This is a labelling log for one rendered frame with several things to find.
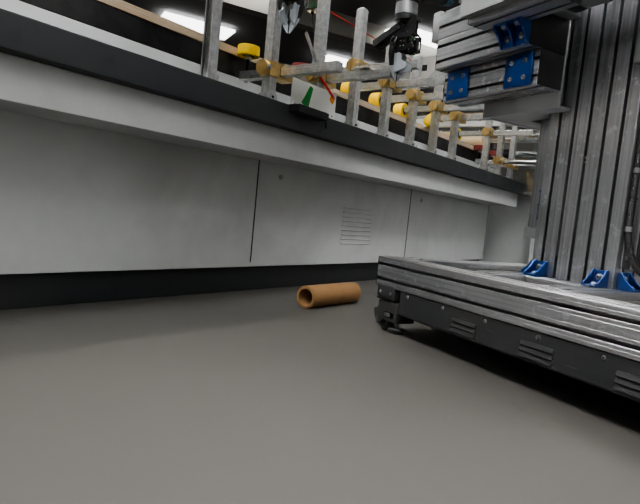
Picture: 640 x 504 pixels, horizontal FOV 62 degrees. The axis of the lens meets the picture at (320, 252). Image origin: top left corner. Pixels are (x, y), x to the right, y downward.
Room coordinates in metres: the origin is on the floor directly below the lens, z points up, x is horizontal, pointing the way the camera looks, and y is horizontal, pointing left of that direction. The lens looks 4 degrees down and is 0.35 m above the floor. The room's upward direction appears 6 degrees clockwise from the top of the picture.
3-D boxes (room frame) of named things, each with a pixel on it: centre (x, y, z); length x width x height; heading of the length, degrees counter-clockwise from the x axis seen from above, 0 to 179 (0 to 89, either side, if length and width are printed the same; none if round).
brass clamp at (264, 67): (1.85, 0.21, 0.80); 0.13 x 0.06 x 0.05; 143
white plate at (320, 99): (1.99, 0.07, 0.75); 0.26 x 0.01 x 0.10; 143
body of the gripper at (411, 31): (1.86, -0.22, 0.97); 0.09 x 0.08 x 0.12; 53
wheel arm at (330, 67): (1.83, 0.17, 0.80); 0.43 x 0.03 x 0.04; 53
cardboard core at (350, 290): (1.99, -0.05, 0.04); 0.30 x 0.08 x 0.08; 143
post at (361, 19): (2.23, -0.08, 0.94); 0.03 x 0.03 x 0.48; 53
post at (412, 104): (2.63, -0.38, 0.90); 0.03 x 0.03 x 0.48; 53
